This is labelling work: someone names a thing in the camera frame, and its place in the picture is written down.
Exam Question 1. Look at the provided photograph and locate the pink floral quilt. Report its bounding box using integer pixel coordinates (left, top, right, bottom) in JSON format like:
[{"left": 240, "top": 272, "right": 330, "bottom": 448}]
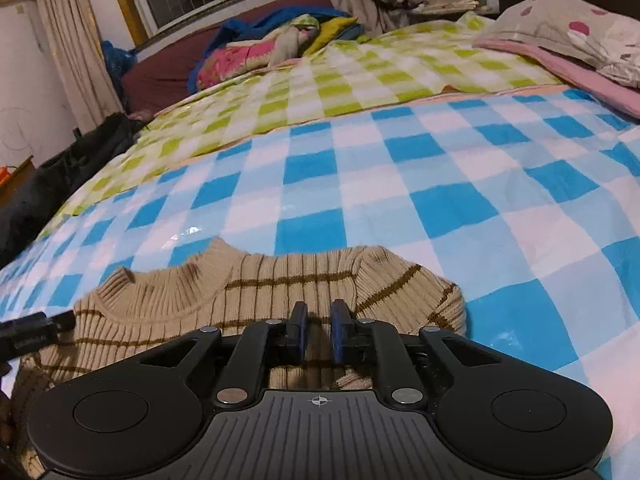
[{"left": 194, "top": 34, "right": 302, "bottom": 93}]

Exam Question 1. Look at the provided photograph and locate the black jacket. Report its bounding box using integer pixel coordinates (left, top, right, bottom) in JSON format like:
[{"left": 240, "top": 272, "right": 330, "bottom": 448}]
[{"left": 0, "top": 112, "right": 147, "bottom": 272}]

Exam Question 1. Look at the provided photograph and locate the pink floral blanket pile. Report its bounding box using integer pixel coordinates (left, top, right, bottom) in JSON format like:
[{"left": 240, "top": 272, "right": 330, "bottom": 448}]
[{"left": 187, "top": 6, "right": 352, "bottom": 87}]

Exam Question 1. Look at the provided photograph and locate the maroon sofa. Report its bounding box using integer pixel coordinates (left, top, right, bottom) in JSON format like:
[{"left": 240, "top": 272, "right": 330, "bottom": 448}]
[{"left": 122, "top": 0, "right": 352, "bottom": 117}]

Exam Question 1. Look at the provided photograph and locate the grey dotted pillow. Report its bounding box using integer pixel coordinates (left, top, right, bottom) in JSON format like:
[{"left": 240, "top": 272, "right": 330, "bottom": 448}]
[{"left": 472, "top": 0, "right": 640, "bottom": 89}]

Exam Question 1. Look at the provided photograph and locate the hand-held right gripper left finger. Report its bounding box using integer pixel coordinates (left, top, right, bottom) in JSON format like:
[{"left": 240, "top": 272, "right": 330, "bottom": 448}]
[{"left": 139, "top": 301, "right": 308, "bottom": 408}]

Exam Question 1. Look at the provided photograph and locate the beige curtain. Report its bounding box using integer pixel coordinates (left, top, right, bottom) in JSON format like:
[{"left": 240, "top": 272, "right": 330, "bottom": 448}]
[{"left": 29, "top": 0, "right": 127, "bottom": 132}]

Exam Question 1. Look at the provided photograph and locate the yellow cloth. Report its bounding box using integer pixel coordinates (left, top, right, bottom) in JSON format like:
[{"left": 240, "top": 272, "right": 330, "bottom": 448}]
[{"left": 302, "top": 15, "right": 367, "bottom": 57}]

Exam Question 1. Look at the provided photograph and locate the green checked plastic sheet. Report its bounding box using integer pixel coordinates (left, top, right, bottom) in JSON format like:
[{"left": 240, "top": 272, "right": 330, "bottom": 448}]
[{"left": 37, "top": 12, "right": 567, "bottom": 242}]

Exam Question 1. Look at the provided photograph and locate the beige striped ribbed sweater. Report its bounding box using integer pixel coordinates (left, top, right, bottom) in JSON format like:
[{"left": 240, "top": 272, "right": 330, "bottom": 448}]
[{"left": 9, "top": 237, "right": 469, "bottom": 480}]

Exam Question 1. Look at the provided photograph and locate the wooden nightstand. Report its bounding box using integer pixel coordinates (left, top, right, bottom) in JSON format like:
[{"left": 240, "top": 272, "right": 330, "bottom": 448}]
[{"left": 0, "top": 155, "right": 37, "bottom": 212}]

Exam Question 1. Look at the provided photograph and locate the stack of papers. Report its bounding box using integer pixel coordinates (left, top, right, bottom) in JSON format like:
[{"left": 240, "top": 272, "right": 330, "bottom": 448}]
[{"left": 414, "top": 0, "right": 497, "bottom": 17}]

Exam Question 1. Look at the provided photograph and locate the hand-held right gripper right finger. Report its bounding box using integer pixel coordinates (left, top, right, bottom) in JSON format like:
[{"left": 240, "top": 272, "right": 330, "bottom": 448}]
[{"left": 329, "top": 299, "right": 504, "bottom": 408}]

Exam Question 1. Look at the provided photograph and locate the blue plastic bag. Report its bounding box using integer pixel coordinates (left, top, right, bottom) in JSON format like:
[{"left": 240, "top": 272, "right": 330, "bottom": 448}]
[{"left": 100, "top": 40, "right": 139, "bottom": 92}]

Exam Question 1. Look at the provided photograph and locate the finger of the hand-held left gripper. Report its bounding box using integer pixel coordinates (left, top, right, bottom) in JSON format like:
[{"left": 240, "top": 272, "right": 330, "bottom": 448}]
[{"left": 0, "top": 309, "right": 76, "bottom": 361}]

